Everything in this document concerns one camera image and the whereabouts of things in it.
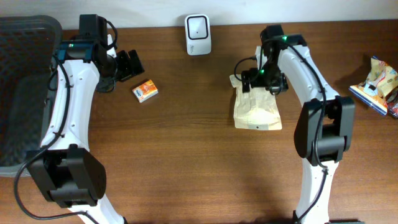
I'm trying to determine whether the small orange box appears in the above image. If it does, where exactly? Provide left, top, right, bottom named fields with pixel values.
left=132, top=80, right=159, bottom=103

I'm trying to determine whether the beige brown snack pouch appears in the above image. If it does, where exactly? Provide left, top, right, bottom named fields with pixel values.
left=229, top=75, right=282, bottom=131

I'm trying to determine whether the yellow chip bag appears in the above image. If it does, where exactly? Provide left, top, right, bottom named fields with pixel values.
left=349, top=56, right=397, bottom=116

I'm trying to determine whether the red black snack packet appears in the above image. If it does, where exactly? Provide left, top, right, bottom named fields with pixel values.
left=386, top=88, right=398, bottom=119

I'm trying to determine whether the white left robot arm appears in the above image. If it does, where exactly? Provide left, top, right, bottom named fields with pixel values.
left=22, top=14, right=144, bottom=223

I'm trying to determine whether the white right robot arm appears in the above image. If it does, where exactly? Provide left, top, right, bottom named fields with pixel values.
left=239, top=24, right=355, bottom=223

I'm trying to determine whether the white barcode scanner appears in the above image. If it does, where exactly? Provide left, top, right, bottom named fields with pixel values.
left=184, top=14, right=211, bottom=56

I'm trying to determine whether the grey plastic basket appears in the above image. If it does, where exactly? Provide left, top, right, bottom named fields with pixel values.
left=1, top=15, right=62, bottom=177

